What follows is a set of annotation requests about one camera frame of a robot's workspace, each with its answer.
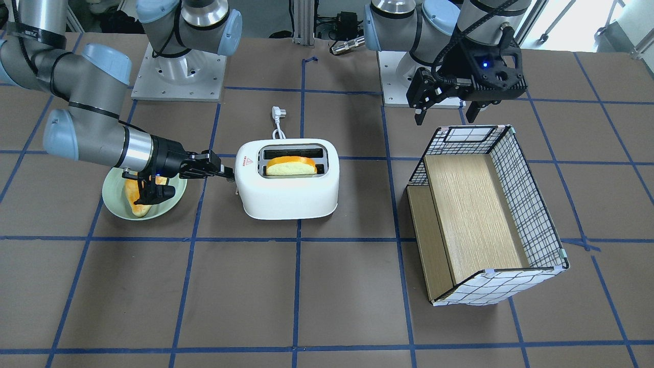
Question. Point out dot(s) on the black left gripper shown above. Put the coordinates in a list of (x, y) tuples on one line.
[(456, 65)]

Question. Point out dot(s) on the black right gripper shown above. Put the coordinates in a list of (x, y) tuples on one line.
[(166, 156)]

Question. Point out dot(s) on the white toaster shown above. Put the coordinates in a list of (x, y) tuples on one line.
[(286, 197)]

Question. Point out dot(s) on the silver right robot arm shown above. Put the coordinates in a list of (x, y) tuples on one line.
[(93, 84)]

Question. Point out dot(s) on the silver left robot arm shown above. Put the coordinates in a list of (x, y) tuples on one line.
[(428, 30)]

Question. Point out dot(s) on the yellow bread slice in toaster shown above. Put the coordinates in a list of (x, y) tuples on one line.
[(291, 165)]

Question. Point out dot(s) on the yellow bread slice on plate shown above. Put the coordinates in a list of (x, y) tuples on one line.
[(131, 191)]

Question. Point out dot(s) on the silver metal cylinder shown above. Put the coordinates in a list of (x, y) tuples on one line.
[(342, 47)]

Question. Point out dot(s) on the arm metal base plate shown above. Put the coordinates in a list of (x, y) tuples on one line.
[(396, 70), (195, 77)]

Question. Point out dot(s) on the wire grid wooden box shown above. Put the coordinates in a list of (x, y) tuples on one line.
[(482, 227)]

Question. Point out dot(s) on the aluminium frame post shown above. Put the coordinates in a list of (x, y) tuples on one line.
[(303, 21)]

